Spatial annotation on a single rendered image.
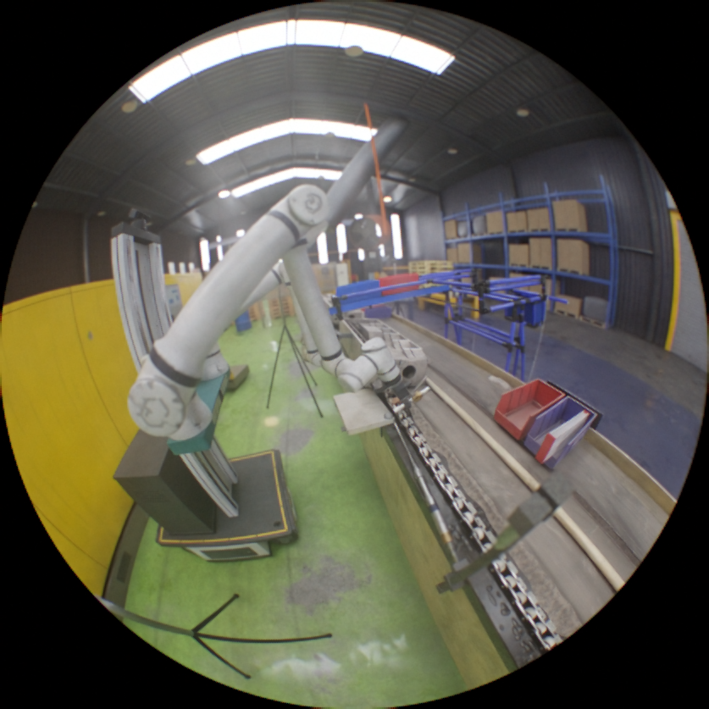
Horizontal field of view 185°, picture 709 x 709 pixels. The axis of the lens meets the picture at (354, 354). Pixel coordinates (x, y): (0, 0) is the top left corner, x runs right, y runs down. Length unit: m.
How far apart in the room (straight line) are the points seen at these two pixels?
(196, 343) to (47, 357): 1.50
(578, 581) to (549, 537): 0.21
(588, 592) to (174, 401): 1.19
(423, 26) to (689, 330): 11.94
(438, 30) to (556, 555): 9.61
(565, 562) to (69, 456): 2.34
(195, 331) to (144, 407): 0.21
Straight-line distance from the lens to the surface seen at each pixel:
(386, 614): 1.42
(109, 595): 2.16
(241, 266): 0.52
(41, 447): 1.81
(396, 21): 9.07
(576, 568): 0.88
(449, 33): 9.24
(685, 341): 10.68
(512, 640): 0.73
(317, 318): 0.76
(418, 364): 1.23
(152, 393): 0.53
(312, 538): 1.56
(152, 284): 1.14
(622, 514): 1.11
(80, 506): 1.94
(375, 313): 2.91
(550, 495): 0.27
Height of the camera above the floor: 1.42
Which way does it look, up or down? 22 degrees down
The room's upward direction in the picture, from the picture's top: 6 degrees counter-clockwise
